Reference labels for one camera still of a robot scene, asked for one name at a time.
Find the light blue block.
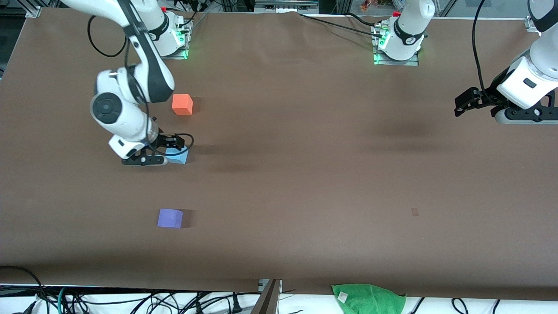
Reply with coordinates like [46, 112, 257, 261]
[165, 147, 190, 165]

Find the green cloth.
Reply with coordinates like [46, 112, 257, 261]
[331, 283, 407, 314]

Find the purple block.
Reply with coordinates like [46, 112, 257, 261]
[157, 208, 184, 229]

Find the orange block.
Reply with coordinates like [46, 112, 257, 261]
[172, 94, 193, 116]

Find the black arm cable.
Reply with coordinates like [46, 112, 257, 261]
[473, 0, 500, 105]
[87, 15, 195, 156]

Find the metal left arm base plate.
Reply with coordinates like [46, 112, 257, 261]
[373, 24, 420, 66]

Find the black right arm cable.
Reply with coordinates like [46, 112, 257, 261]
[87, 15, 195, 156]

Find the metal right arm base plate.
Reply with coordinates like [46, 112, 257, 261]
[159, 20, 193, 60]

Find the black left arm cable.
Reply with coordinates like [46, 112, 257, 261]
[473, 0, 500, 105]

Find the silver power strip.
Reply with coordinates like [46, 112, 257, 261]
[255, 0, 319, 14]

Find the aluminium profile post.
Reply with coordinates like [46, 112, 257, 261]
[252, 279, 283, 314]

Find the black looped floor cable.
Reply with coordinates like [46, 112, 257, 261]
[0, 266, 49, 314]

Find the black cable on table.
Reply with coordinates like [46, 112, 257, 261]
[299, 12, 388, 38]

